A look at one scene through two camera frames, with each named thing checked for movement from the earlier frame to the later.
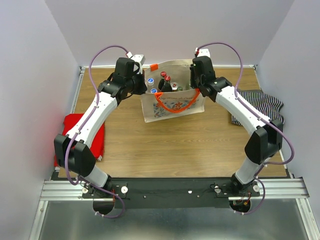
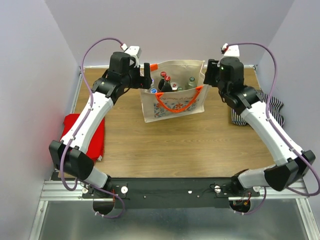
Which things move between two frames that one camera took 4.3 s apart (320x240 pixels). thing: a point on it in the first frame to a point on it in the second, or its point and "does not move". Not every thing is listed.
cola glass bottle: [167, 86] does not move
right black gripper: [192, 73] to [213, 67]
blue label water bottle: [153, 90] does not move
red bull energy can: [174, 86] does not move
